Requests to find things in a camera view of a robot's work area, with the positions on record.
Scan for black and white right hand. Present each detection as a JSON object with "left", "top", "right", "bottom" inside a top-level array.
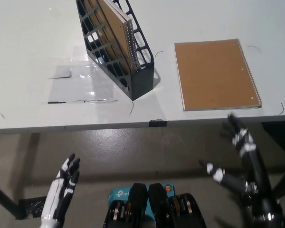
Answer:
[{"left": 199, "top": 113, "right": 274, "bottom": 198}]

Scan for white and black left hand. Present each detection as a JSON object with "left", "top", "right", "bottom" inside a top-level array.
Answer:
[{"left": 39, "top": 153, "right": 81, "bottom": 228}]

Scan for brown spiral notebook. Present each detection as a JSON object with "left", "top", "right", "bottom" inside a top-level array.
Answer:
[
  {"left": 82, "top": 0, "right": 141, "bottom": 74},
  {"left": 173, "top": 38, "right": 263, "bottom": 112}
]

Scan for black lattice book holder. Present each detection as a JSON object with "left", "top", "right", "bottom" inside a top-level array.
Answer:
[{"left": 76, "top": 0, "right": 155, "bottom": 101}]

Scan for black floor tape patch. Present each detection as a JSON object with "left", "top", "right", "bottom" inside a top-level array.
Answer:
[{"left": 18, "top": 196, "right": 48, "bottom": 219}]

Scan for teal router box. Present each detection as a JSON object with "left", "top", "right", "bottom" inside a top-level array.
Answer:
[{"left": 107, "top": 182, "right": 175, "bottom": 216}]

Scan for black table edge clip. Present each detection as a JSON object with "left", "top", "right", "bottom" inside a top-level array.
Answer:
[{"left": 149, "top": 119, "right": 167, "bottom": 127}]

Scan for black robot torso blocks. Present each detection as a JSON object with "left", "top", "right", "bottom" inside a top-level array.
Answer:
[{"left": 102, "top": 182, "right": 207, "bottom": 228}]

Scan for transparent plastic sheet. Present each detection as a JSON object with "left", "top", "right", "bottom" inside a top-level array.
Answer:
[{"left": 47, "top": 57, "right": 119, "bottom": 104}]

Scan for grey paper patch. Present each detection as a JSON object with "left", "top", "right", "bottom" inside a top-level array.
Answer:
[{"left": 48, "top": 66, "right": 72, "bottom": 79}]

